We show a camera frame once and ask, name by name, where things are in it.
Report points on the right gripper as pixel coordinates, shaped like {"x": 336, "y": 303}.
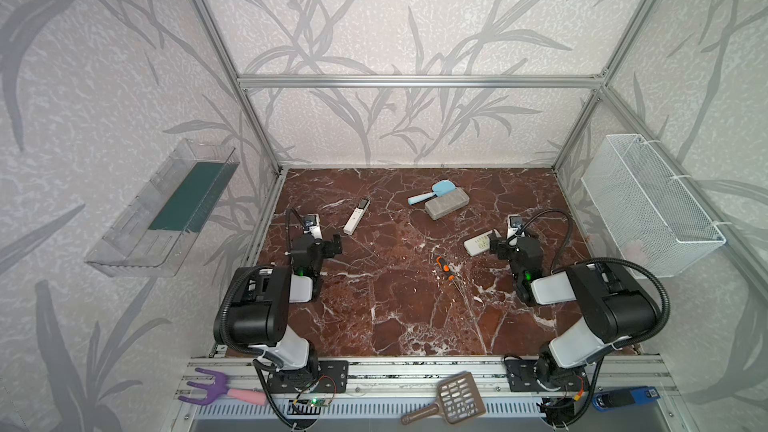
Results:
{"x": 501, "y": 246}

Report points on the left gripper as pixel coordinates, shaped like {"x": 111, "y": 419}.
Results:
{"x": 327, "y": 245}

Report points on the white remote control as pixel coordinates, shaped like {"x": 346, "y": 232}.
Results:
{"x": 481, "y": 243}

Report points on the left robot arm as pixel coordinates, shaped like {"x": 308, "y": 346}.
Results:
{"x": 253, "y": 319}

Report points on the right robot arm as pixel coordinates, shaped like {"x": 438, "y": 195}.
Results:
{"x": 621, "y": 304}

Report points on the slim white remote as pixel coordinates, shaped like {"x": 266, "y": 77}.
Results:
{"x": 356, "y": 216}

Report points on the grey stone block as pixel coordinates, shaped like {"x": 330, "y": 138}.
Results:
{"x": 446, "y": 204}

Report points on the brown slotted scoop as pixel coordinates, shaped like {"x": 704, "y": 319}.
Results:
{"x": 457, "y": 400}

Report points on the purple pink garden fork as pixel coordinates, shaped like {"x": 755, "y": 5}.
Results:
{"x": 219, "y": 388}

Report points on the blue black device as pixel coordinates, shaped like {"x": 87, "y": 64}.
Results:
{"x": 625, "y": 397}

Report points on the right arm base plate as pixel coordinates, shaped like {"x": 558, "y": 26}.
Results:
{"x": 542, "y": 375}

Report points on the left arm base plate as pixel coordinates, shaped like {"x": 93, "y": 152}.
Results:
{"x": 324, "y": 376}

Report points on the white wire basket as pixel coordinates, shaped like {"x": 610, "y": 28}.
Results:
{"x": 648, "y": 211}

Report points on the clear plastic wall shelf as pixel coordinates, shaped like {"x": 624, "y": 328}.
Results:
{"x": 152, "y": 237}

